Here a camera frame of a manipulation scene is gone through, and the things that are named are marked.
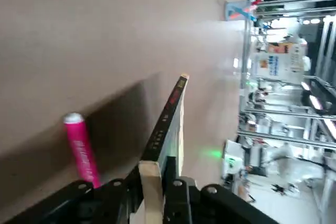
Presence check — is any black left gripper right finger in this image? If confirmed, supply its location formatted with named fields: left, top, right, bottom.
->
left=162, top=155, right=283, bottom=224

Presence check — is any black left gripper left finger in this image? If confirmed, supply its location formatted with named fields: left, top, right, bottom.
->
left=0, top=166, right=144, bottom=224

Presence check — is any dark book with hand cover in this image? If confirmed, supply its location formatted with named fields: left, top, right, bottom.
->
left=130, top=73, right=190, bottom=224

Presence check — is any pink highlighter pen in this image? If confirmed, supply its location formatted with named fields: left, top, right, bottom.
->
left=64, top=113, right=102, bottom=188

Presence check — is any orange marker pen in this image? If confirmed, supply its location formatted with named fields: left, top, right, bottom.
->
left=228, top=8, right=245, bottom=19

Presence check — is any clear plastic pen cup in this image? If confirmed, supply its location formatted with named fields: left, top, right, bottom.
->
left=224, top=0, right=259, bottom=22

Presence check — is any blue marker pen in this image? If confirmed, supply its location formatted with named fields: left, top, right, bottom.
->
left=243, top=8, right=258, bottom=22

